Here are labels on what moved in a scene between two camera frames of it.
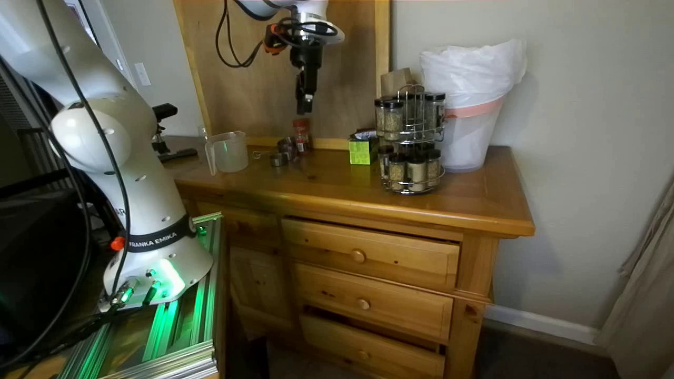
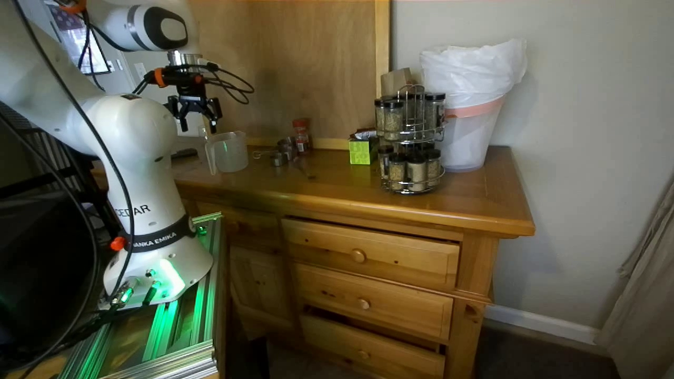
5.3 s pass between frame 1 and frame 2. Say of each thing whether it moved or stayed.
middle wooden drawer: stayed
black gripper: moved
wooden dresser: stayed
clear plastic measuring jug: stayed
